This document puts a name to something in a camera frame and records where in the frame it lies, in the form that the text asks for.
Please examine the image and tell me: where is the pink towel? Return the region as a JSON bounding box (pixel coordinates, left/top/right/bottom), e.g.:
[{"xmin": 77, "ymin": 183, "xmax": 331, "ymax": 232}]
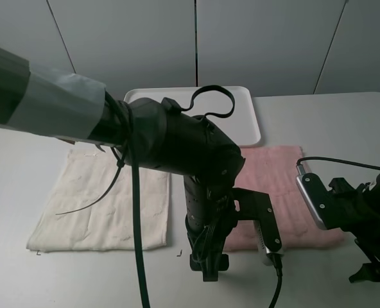
[{"xmin": 236, "ymin": 146, "xmax": 345, "ymax": 250}]

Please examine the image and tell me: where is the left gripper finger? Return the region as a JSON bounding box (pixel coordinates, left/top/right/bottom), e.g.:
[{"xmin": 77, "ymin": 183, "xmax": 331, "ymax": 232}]
[{"xmin": 202, "ymin": 262, "xmax": 218, "ymax": 282}]

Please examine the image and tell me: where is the white rectangular plastic tray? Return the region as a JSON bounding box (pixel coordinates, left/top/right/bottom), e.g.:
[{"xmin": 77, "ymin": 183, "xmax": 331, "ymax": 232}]
[{"xmin": 124, "ymin": 86, "xmax": 261, "ymax": 148}]

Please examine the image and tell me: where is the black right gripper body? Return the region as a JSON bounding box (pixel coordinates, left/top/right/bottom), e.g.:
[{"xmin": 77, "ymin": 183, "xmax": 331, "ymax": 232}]
[{"xmin": 327, "ymin": 178, "xmax": 380, "ymax": 260}]

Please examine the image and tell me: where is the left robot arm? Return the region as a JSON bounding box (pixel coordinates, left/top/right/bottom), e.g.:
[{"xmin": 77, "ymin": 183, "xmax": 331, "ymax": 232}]
[{"xmin": 0, "ymin": 48, "xmax": 245, "ymax": 282}]

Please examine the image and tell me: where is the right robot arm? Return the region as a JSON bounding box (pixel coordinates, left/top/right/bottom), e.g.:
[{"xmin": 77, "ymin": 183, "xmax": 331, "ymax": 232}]
[{"xmin": 329, "ymin": 173, "xmax": 380, "ymax": 284}]

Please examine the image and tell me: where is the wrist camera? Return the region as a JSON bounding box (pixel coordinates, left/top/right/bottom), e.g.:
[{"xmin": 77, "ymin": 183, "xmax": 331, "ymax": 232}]
[
  {"xmin": 232, "ymin": 188, "xmax": 283, "ymax": 272},
  {"xmin": 296, "ymin": 173, "xmax": 334, "ymax": 230}
]

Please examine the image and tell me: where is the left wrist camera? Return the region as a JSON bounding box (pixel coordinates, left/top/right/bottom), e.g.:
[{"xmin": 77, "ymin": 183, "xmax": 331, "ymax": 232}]
[{"xmin": 232, "ymin": 188, "xmax": 283, "ymax": 272}]

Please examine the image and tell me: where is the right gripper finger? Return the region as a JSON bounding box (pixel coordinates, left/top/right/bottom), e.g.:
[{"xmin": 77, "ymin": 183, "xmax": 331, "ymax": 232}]
[{"xmin": 349, "ymin": 262, "xmax": 380, "ymax": 284}]

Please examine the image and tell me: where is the cream white towel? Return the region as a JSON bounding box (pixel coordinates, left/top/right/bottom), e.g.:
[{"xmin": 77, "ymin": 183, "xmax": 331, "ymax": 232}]
[{"xmin": 26, "ymin": 149, "xmax": 170, "ymax": 252}]

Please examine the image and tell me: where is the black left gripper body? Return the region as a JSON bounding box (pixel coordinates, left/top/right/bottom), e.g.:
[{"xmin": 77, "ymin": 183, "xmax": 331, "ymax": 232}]
[{"xmin": 186, "ymin": 211, "xmax": 238, "ymax": 271}]

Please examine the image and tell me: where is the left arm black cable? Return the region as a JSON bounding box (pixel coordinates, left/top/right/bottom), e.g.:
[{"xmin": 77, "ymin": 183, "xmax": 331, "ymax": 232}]
[{"xmin": 55, "ymin": 85, "xmax": 286, "ymax": 308}]

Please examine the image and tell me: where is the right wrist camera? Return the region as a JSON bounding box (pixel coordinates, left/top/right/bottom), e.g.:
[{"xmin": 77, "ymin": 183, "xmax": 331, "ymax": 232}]
[{"xmin": 296, "ymin": 173, "xmax": 334, "ymax": 230}]

